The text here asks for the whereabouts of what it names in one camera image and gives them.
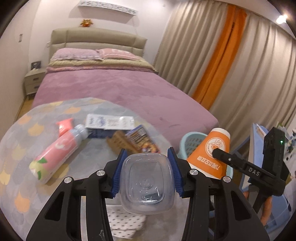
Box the long white toothpaste box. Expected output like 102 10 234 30
85 114 135 131

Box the light blue laundry basket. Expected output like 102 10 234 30
179 131 234 179

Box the person's right hand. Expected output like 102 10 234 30
242 191 273 227

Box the teal item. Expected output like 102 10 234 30
56 118 73 137

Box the white decorative wall shelf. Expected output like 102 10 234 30
78 1 138 16

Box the brown snack packet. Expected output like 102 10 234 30
106 125 161 155

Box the beige nightstand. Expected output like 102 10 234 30
23 68 46 95

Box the orange plush toy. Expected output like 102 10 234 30
80 19 93 28

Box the orange curtain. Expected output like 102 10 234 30
192 4 247 110

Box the large orange paper cup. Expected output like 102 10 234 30
187 128 233 179

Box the dotted white face mask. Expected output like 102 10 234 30
106 205 147 240

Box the clear plastic bottle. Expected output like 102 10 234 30
119 153 175 215

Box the beige folded blanket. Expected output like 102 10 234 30
46 58 158 74

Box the purple pillow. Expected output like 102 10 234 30
51 48 102 61

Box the small picture frame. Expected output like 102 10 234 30
31 61 42 70

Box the purple bed cover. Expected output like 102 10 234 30
33 69 219 148

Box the pink drink bottle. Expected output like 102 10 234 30
29 124 88 184

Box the beige padded headboard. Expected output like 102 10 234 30
49 27 147 59

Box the pink pillow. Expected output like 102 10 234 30
96 48 140 60

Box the white blue carton box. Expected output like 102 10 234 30
88 128 116 139

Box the beige curtain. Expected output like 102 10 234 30
154 1 295 147

